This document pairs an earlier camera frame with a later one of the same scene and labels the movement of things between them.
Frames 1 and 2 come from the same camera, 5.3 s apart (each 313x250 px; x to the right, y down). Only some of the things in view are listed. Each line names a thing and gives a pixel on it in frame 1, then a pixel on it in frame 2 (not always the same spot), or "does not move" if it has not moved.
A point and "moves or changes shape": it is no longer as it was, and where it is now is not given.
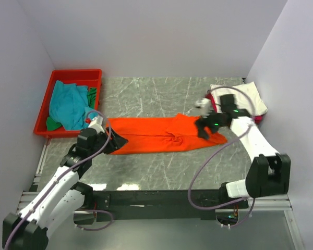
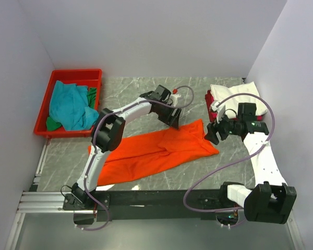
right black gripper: (201, 123) → (211, 135)
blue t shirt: (69, 105) does not move
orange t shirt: (145, 134) moves or changes shape
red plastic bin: (92, 78) does not move
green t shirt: (51, 126) does not move
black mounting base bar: (124, 205) does not move
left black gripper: (116, 142) → (174, 121)
